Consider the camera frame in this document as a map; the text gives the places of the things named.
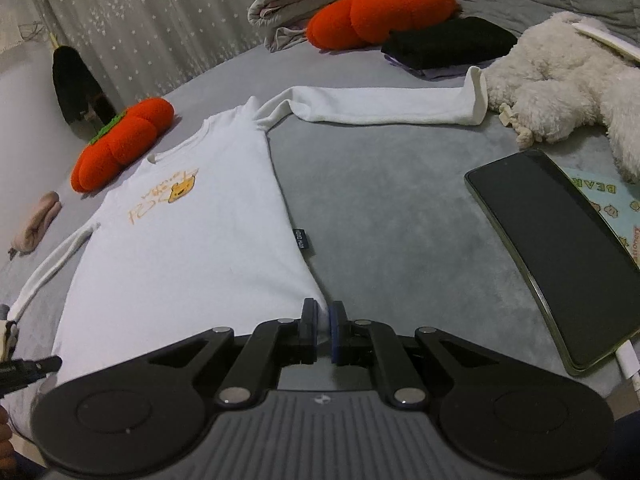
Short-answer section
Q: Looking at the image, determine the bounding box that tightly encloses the folded black garment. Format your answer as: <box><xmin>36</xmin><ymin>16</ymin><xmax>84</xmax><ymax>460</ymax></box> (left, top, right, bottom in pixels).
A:
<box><xmin>382</xmin><ymin>16</ymin><xmax>518</xmax><ymax>70</ymax></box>

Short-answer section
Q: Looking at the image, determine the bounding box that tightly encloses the beige wall hanging cloth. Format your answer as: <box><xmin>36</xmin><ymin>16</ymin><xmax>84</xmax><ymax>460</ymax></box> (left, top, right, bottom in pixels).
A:
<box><xmin>0</xmin><ymin>7</ymin><xmax>36</xmax><ymax>56</ymax></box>

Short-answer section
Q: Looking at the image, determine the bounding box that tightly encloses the white long-sleeve shirt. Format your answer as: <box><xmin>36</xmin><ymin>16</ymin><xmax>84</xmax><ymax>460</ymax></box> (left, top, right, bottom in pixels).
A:
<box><xmin>7</xmin><ymin>67</ymin><xmax>488</xmax><ymax>386</ymax></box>

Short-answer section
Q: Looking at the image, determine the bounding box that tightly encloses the grey star-print curtain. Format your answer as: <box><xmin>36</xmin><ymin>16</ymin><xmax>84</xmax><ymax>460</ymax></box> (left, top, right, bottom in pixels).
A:
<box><xmin>30</xmin><ymin>0</ymin><xmax>281</xmax><ymax>111</ymax></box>

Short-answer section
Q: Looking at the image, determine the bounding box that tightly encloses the person's dark blue trouser leg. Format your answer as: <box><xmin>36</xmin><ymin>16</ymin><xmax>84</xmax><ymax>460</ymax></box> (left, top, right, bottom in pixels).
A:
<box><xmin>605</xmin><ymin>395</ymin><xmax>640</xmax><ymax>480</ymax></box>

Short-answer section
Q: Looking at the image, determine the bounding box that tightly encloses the black hanging jacket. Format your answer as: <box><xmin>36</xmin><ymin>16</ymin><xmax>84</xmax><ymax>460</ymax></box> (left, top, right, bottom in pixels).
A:
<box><xmin>51</xmin><ymin>45</ymin><xmax>121</xmax><ymax>126</ymax></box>

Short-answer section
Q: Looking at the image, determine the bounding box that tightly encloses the folded beige pink garment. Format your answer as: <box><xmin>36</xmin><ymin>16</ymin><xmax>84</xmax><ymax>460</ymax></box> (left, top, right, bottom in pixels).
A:
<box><xmin>9</xmin><ymin>191</ymin><xmax>62</xmax><ymax>261</ymax></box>

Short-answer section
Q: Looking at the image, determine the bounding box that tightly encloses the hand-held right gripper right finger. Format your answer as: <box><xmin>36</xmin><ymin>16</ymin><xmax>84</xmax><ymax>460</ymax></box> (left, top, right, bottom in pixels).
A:
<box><xmin>330</xmin><ymin>301</ymin><xmax>493</xmax><ymax>407</ymax></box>

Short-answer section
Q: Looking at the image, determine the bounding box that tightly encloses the light blue printed mat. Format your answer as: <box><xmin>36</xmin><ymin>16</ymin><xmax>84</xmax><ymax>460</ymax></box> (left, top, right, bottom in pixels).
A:
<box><xmin>562</xmin><ymin>167</ymin><xmax>640</xmax><ymax>266</ymax></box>

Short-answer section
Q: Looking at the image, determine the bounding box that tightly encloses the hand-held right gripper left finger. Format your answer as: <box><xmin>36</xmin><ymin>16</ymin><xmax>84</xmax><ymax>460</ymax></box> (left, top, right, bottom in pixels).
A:
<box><xmin>147</xmin><ymin>299</ymin><xmax>321</xmax><ymax>408</ymax></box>

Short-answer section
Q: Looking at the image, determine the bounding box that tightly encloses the white plush toy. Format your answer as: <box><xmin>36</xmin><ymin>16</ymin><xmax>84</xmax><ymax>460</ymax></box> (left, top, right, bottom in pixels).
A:
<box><xmin>482</xmin><ymin>10</ymin><xmax>640</xmax><ymax>183</ymax></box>

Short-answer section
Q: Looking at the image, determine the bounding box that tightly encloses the black smartphone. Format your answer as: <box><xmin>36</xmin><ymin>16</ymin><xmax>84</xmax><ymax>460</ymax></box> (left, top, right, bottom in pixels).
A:
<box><xmin>464</xmin><ymin>149</ymin><xmax>640</xmax><ymax>377</ymax></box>

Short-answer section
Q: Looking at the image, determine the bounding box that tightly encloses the orange pumpkin cushion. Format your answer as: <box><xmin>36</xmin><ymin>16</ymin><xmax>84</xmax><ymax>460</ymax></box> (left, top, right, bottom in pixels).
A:
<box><xmin>306</xmin><ymin>0</ymin><xmax>458</xmax><ymax>51</ymax></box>
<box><xmin>70</xmin><ymin>97</ymin><xmax>175</xmax><ymax>193</ymax></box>

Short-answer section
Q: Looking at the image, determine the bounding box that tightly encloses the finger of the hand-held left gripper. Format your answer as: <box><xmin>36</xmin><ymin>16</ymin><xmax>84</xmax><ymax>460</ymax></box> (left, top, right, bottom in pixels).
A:
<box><xmin>30</xmin><ymin>356</ymin><xmax>63</xmax><ymax>376</ymax></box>

